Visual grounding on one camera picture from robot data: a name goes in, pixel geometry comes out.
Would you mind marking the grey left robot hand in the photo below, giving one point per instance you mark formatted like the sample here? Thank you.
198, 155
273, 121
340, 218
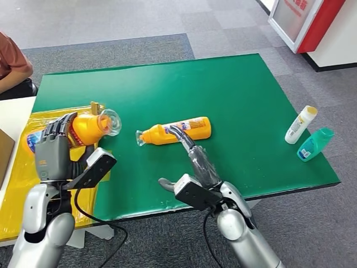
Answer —
53, 159

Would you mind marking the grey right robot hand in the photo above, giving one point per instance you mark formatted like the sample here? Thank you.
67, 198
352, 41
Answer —
201, 162

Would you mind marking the orange bottle with clear cap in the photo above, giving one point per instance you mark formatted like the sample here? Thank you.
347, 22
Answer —
195, 129
86, 129

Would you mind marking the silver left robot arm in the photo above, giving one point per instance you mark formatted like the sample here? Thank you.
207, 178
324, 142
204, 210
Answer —
41, 229

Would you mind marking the white bottle with yellow cap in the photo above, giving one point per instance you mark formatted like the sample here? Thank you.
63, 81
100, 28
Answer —
300, 125

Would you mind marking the teal green plastic bottle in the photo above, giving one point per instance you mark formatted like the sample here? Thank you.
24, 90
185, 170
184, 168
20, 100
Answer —
315, 145

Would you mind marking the green table mat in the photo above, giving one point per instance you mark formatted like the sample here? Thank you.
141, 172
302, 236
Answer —
223, 92

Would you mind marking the white table support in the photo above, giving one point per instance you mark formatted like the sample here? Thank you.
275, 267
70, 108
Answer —
94, 235

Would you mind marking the red and white display stand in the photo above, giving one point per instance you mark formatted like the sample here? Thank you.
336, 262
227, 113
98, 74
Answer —
309, 22

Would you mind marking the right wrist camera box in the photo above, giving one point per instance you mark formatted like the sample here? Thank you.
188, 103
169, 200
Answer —
195, 194

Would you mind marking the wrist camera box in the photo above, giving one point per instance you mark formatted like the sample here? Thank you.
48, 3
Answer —
92, 168
195, 194

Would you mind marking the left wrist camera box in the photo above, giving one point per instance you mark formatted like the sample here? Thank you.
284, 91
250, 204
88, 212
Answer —
92, 168

